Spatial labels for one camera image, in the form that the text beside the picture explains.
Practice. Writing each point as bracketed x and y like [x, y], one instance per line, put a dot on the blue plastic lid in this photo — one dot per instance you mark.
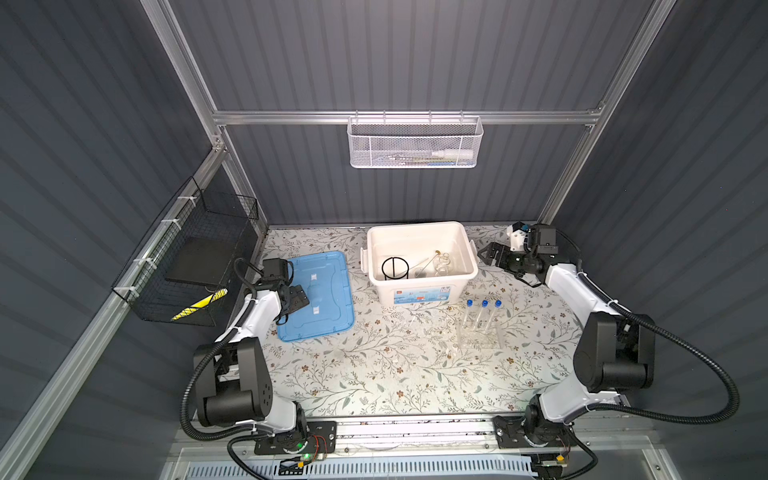
[325, 280]

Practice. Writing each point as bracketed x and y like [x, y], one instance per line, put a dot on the clear glass flask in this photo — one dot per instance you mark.
[442, 264]

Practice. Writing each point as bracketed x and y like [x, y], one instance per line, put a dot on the thin wire test tube brush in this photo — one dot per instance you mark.
[422, 265]

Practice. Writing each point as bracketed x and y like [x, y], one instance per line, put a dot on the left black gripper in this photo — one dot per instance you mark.
[296, 297]

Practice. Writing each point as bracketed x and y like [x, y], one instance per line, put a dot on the black wire basket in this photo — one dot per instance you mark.
[184, 273]

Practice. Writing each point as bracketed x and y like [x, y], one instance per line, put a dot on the white plastic storage bin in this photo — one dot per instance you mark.
[415, 243]

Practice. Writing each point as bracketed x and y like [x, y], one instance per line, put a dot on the white bottle in basket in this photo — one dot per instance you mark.
[453, 155]

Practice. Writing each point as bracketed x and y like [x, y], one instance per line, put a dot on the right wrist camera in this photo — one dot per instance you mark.
[518, 236]

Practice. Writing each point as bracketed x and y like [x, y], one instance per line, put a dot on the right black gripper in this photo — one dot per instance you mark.
[503, 250]

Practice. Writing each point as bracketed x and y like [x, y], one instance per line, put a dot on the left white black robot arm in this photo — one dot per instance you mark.
[231, 390]

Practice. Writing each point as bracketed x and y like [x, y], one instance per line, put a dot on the white wire mesh basket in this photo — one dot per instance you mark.
[405, 142]

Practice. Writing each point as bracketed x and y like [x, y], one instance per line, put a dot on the blue capped test tube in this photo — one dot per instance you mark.
[478, 319]
[467, 315]
[494, 312]

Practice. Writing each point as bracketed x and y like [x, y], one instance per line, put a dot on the clear test tube rack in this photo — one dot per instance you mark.
[487, 336]

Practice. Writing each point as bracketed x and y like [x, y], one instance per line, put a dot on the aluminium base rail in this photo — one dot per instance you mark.
[451, 434]

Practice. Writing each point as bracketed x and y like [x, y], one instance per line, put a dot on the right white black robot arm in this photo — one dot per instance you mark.
[615, 353]

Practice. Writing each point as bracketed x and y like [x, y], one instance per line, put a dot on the black wire ring stand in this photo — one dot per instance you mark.
[395, 268]

